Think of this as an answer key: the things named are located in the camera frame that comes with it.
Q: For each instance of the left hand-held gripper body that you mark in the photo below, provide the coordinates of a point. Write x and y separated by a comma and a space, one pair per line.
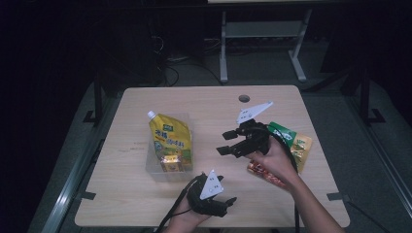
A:
207, 200

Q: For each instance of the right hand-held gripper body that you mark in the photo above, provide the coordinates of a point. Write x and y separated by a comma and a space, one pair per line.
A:
254, 139

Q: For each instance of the green and red snack packet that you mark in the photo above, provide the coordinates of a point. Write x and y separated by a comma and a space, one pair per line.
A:
302, 147

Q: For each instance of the yellow spouted drink pouch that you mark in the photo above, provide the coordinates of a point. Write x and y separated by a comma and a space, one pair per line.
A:
171, 139

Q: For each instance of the clear plastic container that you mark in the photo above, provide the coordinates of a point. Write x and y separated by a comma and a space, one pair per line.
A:
152, 168

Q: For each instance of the person's left hand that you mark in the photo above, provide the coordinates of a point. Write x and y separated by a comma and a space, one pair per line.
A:
188, 215

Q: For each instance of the person's right hand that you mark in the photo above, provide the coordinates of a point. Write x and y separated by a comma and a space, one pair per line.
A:
277, 163

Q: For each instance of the black metal stand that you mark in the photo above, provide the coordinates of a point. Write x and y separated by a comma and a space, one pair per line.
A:
97, 100
366, 97

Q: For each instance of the white metal table frame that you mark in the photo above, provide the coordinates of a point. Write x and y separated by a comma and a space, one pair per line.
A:
262, 29

